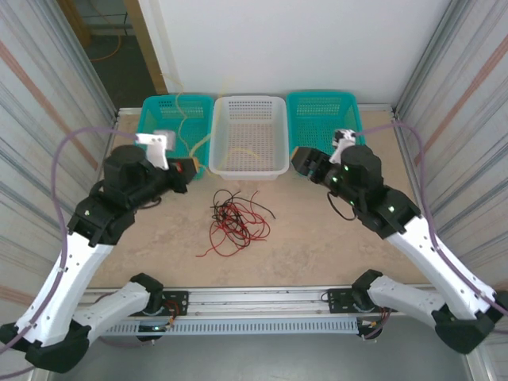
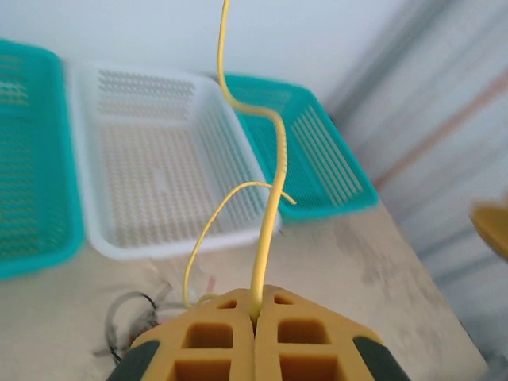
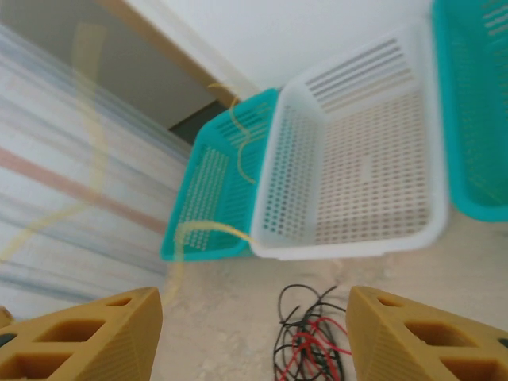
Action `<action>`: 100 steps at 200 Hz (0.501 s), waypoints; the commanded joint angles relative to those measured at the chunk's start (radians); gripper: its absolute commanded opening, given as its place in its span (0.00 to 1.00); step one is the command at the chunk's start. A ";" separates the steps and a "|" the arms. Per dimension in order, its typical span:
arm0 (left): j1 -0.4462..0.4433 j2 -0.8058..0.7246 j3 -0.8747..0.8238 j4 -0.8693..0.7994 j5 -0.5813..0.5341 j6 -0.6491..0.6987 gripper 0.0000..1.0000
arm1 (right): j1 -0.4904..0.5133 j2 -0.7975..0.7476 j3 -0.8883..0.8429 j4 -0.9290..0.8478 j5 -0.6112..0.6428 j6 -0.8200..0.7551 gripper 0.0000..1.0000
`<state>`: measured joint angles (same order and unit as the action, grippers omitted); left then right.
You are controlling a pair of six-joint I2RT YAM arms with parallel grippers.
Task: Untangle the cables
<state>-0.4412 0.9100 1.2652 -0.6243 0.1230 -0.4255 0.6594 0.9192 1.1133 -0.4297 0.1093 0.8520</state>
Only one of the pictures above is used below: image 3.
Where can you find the white plastic basket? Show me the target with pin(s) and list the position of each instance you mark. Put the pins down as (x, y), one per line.
(357, 178)

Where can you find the teal plastic basket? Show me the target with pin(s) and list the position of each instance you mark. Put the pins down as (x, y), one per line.
(472, 119)
(206, 190)

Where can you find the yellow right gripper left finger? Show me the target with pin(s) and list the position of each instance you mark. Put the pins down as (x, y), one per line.
(99, 341)

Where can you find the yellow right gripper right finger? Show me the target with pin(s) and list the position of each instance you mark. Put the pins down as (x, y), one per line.
(416, 349)

